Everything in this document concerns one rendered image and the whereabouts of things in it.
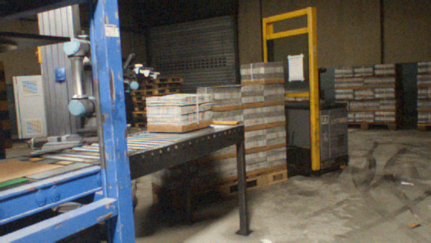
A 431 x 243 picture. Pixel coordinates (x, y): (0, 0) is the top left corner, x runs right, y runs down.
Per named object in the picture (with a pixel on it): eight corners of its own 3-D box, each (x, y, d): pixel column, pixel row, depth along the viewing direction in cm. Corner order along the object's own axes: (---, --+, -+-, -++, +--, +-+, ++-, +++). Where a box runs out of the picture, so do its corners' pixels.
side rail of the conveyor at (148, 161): (238, 140, 272) (238, 124, 271) (245, 141, 269) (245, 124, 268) (91, 190, 159) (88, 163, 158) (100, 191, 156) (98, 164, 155)
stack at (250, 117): (152, 201, 358) (145, 115, 350) (245, 178, 425) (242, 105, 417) (172, 211, 327) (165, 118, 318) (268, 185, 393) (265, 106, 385)
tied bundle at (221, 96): (196, 111, 382) (195, 88, 379) (218, 108, 399) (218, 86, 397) (218, 111, 351) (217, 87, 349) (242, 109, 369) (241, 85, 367)
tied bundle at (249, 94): (220, 108, 400) (218, 86, 398) (242, 106, 416) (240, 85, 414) (242, 109, 368) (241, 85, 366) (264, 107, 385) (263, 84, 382)
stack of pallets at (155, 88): (160, 121, 1122) (157, 78, 1110) (187, 121, 1078) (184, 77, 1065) (131, 128, 1005) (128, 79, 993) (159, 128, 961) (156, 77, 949)
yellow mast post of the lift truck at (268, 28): (267, 160, 469) (262, 18, 452) (272, 159, 474) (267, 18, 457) (272, 161, 462) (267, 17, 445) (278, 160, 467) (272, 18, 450)
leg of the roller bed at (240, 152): (242, 230, 278) (238, 140, 272) (249, 231, 275) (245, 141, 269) (238, 233, 274) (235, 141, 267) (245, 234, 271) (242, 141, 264)
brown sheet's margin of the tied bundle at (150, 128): (162, 128, 264) (162, 121, 263) (195, 128, 248) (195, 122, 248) (147, 131, 250) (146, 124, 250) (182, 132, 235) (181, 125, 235)
